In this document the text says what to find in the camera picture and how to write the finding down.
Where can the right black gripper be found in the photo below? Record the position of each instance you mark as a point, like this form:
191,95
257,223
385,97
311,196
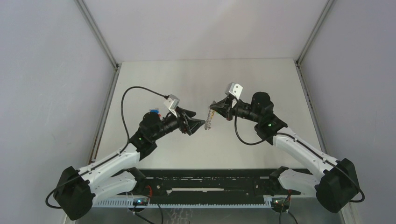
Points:
224,108

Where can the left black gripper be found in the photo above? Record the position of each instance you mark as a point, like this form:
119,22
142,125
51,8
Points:
190,125

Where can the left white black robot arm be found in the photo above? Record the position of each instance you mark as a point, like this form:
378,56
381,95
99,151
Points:
79,189

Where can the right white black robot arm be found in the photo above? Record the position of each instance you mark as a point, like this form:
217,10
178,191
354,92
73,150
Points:
332,181

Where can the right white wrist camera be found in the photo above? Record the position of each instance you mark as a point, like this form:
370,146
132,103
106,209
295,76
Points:
234,90

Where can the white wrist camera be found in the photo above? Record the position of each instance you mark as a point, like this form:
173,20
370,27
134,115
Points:
234,90
171,102

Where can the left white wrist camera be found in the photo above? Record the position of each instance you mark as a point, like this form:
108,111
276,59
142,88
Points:
171,102

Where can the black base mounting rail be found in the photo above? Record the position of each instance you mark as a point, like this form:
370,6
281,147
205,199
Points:
196,185

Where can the left aluminium frame post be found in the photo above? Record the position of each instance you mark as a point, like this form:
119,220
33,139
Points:
87,15

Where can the aluminium frame post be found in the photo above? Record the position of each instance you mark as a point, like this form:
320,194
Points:
305,68
87,15

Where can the white slotted cable duct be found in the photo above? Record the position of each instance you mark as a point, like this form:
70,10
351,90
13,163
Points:
123,202

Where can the right aluminium frame post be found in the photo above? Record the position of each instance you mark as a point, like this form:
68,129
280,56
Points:
305,68

